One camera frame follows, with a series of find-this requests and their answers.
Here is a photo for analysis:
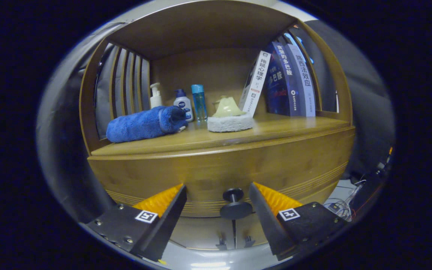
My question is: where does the blue book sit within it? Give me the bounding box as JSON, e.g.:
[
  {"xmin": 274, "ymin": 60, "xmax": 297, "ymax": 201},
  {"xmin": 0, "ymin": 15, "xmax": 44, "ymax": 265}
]
[{"xmin": 272, "ymin": 40, "xmax": 302, "ymax": 117}]

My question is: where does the dark navy book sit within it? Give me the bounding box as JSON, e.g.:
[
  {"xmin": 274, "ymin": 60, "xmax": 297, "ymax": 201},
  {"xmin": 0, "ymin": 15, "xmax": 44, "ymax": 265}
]
[{"xmin": 265, "ymin": 42, "xmax": 291, "ymax": 116}]

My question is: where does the tangle of thin cables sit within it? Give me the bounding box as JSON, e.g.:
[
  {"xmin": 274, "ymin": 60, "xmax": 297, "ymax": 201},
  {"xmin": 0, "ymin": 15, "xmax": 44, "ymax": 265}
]
[{"xmin": 323, "ymin": 180, "xmax": 366, "ymax": 222}]

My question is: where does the blue rolled towel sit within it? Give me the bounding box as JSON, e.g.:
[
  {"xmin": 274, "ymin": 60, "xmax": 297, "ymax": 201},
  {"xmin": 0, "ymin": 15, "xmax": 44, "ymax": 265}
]
[{"xmin": 106, "ymin": 105, "xmax": 191, "ymax": 143}]

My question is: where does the cream sponge pad with handle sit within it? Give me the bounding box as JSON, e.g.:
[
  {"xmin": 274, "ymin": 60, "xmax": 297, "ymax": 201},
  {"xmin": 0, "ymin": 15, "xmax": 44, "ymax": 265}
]
[{"xmin": 207, "ymin": 96, "xmax": 255, "ymax": 133}]

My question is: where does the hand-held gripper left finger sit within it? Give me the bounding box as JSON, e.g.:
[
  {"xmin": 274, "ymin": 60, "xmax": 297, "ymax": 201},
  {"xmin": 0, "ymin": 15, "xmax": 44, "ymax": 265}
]
[{"xmin": 79, "ymin": 184, "xmax": 188, "ymax": 262}]

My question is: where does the wooden drawer with black knob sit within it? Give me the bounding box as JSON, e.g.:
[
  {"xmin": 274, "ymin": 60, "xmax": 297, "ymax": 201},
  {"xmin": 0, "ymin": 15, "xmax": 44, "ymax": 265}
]
[{"xmin": 87, "ymin": 127, "xmax": 356, "ymax": 220}]

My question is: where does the pale lavender book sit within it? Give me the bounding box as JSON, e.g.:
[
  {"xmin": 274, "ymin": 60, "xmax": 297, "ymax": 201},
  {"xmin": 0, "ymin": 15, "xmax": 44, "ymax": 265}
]
[{"xmin": 285, "ymin": 43, "xmax": 316, "ymax": 117}]

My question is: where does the wooden cabinet door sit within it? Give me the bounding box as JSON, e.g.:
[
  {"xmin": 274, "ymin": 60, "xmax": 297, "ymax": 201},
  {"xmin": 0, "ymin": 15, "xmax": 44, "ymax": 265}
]
[
  {"xmin": 235, "ymin": 216, "xmax": 273, "ymax": 248},
  {"xmin": 171, "ymin": 217, "xmax": 236, "ymax": 250}
]

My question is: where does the wooden cabinet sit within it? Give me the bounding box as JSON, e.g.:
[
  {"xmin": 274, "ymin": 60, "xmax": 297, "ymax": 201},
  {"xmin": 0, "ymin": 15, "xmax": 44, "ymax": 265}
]
[{"xmin": 79, "ymin": 0, "xmax": 355, "ymax": 250}]

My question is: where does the white pump bottle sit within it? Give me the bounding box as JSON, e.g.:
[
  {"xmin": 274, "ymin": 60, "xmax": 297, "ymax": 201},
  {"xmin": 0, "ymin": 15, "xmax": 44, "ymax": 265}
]
[{"xmin": 149, "ymin": 82, "xmax": 163, "ymax": 109}]

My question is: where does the wooden countertop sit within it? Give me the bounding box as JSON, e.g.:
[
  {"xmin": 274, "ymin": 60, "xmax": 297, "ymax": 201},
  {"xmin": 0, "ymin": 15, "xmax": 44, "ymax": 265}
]
[{"xmin": 90, "ymin": 112, "xmax": 353, "ymax": 157}]

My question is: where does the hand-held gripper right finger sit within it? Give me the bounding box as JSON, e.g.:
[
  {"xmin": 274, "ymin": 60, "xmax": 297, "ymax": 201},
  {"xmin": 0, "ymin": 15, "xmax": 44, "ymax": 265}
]
[{"xmin": 249, "ymin": 183, "xmax": 348, "ymax": 262}]

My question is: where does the white book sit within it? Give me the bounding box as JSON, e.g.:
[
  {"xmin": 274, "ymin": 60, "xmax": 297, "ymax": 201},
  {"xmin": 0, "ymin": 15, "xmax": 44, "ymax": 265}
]
[{"xmin": 238, "ymin": 51, "xmax": 272, "ymax": 118}]

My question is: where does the clear blue bottle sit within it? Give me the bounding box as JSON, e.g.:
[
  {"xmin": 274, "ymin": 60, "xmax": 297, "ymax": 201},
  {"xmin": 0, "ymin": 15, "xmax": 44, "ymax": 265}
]
[{"xmin": 191, "ymin": 84, "xmax": 208, "ymax": 122}]

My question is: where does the white bottle with blue cap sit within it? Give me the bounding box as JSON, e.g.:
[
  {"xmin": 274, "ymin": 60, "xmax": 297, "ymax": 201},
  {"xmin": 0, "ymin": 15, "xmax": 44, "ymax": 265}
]
[{"xmin": 173, "ymin": 88, "xmax": 194, "ymax": 122}]

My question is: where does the cream lidded teacup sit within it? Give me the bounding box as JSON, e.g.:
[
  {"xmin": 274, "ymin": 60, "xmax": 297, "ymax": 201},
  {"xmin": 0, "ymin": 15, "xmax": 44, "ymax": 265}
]
[{"xmin": 212, "ymin": 96, "xmax": 228, "ymax": 113}]

